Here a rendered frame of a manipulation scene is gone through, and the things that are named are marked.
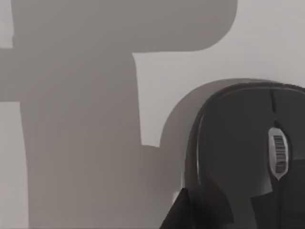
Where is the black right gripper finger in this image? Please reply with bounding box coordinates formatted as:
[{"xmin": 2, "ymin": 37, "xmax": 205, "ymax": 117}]
[{"xmin": 159, "ymin": 187, "xmax": 194, "ymax": 229}]

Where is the dark grey computer mouse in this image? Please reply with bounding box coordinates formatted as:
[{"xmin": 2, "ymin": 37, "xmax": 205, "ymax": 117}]
[{"xmin": 181, "ymin": 82, "xmax": 305, "ymax": 229}]

